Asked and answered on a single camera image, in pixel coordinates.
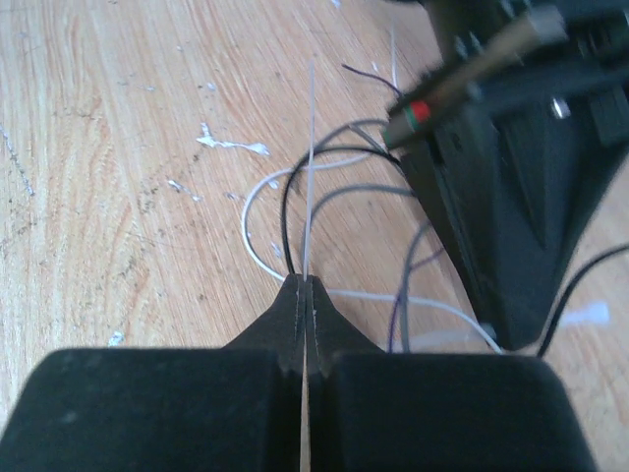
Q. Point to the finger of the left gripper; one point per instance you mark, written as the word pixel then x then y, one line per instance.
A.
pixel 511 180

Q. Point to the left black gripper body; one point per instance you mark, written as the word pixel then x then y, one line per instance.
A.
pixel 580 59

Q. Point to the clear zip tie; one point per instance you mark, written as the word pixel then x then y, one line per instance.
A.
pixel 310 176

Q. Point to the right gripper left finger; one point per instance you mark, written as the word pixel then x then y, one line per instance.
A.
pixel 235 408

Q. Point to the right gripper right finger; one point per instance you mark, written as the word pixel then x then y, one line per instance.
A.
pixel 373 411

